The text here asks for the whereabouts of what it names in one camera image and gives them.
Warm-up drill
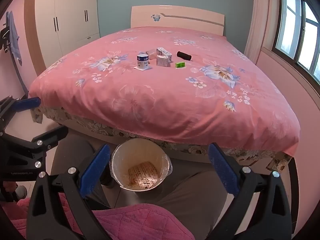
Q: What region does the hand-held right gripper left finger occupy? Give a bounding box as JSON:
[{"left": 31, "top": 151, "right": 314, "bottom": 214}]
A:
[{"left": 26, "top": 144, "right": 112, "bottom": 240}]

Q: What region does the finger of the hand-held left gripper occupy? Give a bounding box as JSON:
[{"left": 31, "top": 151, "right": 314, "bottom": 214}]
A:
[
  {"left": 0, "top": 95, "right": 41, "bottom": 130},
  {"left": 25, "top": 125, "right": 69, "bottom": 155}
]

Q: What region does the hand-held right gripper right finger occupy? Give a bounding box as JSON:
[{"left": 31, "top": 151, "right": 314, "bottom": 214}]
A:
[{"left": 200, "top": 142, "right": 293, "bottom": 240}]

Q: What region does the white waste bin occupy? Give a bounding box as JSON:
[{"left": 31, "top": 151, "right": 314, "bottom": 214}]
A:
[{"left": 111, "top": 138, "right": 173, "bottom": 192}]

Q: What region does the white milk carton blue print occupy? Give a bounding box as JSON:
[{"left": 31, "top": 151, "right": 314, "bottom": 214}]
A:
[{"left": 156, "top": 47, "right": 173, "bottom": 63}]

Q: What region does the grey shoe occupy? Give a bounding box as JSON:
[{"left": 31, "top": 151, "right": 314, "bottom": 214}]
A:
[{"left": 15, "top": 185, "right": 28, "bottom": 201}]

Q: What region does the beige floral bed skirt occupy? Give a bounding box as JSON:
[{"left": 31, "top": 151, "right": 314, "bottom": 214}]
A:
[{"left": 31, "top": 105, "right": 293, "bottom": 178}]

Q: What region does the clear bin liner bag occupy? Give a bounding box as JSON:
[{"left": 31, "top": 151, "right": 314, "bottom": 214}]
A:
[{"left": 110, "top": 152, "right": 173, "bottom": 180}]

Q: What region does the pink quilted jacket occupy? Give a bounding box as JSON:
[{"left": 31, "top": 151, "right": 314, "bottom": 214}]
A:
[{"left": 10, "top": 192, "right": 195, "bottom": 240}]

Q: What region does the hanging blue garment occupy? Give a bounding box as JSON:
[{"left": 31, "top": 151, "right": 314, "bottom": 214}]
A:
[{"left": 6, "top": 11, "right": 22, "bottom": 66}]

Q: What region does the hanging black item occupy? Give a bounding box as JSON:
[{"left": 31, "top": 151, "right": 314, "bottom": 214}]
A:
[{"left": 0, "top": 22, "right": 10, "bottom": 53}]

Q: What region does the pink floral bedspread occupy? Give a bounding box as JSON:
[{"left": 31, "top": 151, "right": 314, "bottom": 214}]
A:
[{"left": 28, "top": 27, "right": 300, "bottom": 155}]

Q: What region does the white wardrobe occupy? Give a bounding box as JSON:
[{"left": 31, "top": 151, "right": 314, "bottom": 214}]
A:
[{"left": 24, "top": 0, "right": 100, "bottom": 68}]

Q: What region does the blue and white can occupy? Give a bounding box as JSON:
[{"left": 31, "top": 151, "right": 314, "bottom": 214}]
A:
[{"left": 136, "top": 53, "right": 150, "bottom": 70}]

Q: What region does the black cylinder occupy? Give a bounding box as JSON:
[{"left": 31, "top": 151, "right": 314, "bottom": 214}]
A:
[{"left": 176, "top": 51, "right": 192, "bottom": 62}]

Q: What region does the small white carton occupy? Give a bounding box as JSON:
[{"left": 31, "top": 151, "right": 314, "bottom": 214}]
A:
[{"left": 156, "top": 55, "right": 170, "bottom": 67}]

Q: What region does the cream bed headboard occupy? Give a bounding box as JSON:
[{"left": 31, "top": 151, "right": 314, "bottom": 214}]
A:
[{"left": 130, "top": 5, "right": 225, "bottom": 37}]

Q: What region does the dark framed window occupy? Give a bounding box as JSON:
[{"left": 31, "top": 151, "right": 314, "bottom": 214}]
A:
[{"left": 274, "top": 0, "right": 320, "bottom": 85}]

